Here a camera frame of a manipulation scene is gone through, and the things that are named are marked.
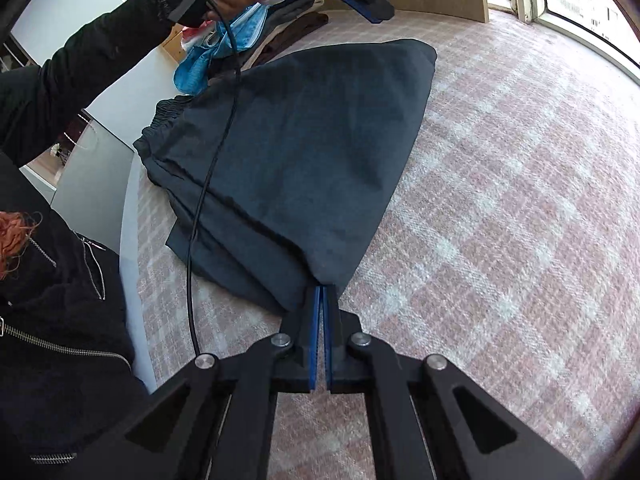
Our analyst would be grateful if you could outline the dark grey trousers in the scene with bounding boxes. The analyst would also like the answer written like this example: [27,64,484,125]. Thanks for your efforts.
[134,39,437,315]

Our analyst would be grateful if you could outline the dark brown folded clothes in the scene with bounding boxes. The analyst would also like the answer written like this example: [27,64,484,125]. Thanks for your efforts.
[239,0,329,70]

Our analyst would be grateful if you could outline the pink shirt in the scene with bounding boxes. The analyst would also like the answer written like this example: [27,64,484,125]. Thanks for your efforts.
[180,22,212,52]

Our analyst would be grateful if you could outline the light blue garment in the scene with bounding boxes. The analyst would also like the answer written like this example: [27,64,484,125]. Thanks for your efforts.
[174,0,286,96]

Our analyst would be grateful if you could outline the pink plaid table cloth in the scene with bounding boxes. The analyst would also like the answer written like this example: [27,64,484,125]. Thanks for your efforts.
[135,8,640,480]

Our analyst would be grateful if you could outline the black jacket with zippers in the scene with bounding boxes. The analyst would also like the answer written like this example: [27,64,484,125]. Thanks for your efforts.
[1,155,148,479]

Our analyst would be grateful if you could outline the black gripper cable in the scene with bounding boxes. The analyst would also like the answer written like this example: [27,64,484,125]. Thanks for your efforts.
[177,0,242,359]

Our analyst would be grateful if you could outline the white window frame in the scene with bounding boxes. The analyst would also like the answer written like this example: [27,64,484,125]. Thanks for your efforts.
[487,0,639,81]

